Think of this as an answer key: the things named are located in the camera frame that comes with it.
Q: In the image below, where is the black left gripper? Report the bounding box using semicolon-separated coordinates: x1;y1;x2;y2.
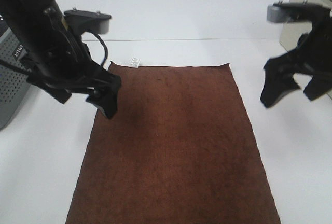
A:
22;8;121;119

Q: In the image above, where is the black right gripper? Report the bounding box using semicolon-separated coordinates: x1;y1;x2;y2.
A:
260;4;331;108

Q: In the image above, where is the brown towel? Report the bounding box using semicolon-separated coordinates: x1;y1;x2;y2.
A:
66;64;280;223

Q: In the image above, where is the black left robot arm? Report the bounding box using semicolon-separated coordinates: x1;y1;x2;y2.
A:
1;0;121;118

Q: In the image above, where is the white towel care label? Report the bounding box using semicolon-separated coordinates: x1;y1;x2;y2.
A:
128;57;141;68

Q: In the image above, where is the grey perforated plastic basket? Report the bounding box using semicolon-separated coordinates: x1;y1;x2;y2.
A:
0;17;30;129

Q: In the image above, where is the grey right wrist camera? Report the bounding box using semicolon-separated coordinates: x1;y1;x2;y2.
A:
266;3;295;23

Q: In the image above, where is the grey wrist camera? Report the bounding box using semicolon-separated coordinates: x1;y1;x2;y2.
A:
266;3;295;23
64;10;112;35

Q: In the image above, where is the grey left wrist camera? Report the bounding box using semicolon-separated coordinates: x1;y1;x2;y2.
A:
64;10;112;35

